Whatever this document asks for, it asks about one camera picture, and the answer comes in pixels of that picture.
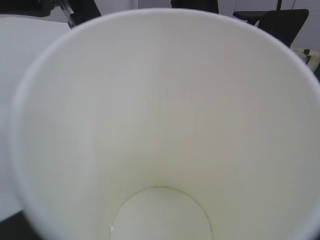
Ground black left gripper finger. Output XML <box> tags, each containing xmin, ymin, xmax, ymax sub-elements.
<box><xmin>0</xmin><ymin>211</ymin><xmax>39</xmax><ymax>240</ymax></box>

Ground white paper cup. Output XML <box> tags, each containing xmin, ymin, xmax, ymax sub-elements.
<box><xmin>7</xmin><ymin>8</ymin><xmax>320</xmax><ymax>240</ymax></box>

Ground dark chair at left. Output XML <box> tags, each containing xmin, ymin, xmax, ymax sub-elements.
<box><xmin>0</xmin><ymin>0</ymin><xmax>101</xmax><ymax>28</ymax></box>

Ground dark chair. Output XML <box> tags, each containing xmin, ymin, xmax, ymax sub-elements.
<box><xmin>170</xmin><ymin>0</ymin><xmax>219</xmax><ymax>14</ymax></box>
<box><xmin>0</xmin><ymin>0</ymin><xmax>101</xmax><ymax>28</ymax></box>

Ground dark chair at centre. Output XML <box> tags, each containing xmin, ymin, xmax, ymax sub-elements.
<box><xmin>170</xmin><ymin>0</ymin><xmax>219</xmax><ymax>14</ymax></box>

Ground black office chair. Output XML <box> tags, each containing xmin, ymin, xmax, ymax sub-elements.
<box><xmin>233</xmin><ymin>9</ymin><xmax>309</xmax><ymax>47</ymax></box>

